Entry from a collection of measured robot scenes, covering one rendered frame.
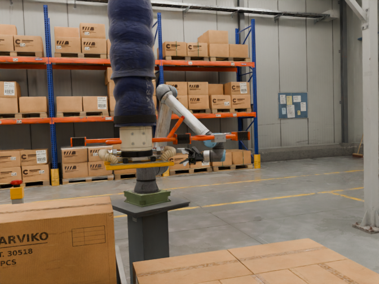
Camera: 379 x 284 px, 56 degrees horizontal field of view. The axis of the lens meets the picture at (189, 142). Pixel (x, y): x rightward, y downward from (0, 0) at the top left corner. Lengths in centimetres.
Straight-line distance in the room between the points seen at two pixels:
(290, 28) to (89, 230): 1177
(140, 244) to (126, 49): 155
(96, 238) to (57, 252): 18
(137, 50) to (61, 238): 96
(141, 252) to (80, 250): 109
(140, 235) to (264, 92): 976
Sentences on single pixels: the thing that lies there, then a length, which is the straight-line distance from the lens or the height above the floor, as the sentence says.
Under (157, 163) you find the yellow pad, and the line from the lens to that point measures 180.
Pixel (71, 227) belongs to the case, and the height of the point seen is 89.
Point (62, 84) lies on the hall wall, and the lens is 1041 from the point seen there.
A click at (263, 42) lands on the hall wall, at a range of 1233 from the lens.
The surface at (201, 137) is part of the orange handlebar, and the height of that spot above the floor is 127.
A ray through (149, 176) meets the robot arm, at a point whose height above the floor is 96.
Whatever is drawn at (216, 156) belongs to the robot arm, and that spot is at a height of 110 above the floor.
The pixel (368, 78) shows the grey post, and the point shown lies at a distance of 475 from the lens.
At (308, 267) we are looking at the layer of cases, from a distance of 216.
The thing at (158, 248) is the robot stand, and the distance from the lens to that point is 288.
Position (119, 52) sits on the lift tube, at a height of 172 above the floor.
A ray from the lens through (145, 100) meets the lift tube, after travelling 184.
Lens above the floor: 135
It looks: 3 degrees down
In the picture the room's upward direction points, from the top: 2 degrees counter-clockwise
